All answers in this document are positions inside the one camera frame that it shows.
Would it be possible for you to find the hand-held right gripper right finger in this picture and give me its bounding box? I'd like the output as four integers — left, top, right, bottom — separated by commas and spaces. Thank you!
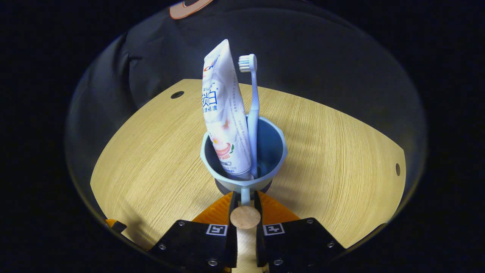
253, 191, 346, 273

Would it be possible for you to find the black backdrop cloth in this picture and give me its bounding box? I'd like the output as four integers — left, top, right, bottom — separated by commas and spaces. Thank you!
64, 0, 427, 228

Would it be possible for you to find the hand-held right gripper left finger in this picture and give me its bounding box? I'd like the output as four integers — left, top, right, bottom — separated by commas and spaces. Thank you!
148, 191, 238, 273

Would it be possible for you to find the white toothpaste tube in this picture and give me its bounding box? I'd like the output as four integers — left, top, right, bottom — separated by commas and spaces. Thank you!
201, 39, 253, 180

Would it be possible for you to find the pale blue cup wooden handle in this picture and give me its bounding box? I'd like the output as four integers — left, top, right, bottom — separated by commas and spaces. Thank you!
200, 116, 288, 230

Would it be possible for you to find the white toothbrush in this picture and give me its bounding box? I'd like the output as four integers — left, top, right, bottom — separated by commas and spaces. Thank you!
238, 54, 260, 179

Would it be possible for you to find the wooden desktop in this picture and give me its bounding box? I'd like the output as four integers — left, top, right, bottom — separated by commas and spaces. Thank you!
90, 79, 407, 273

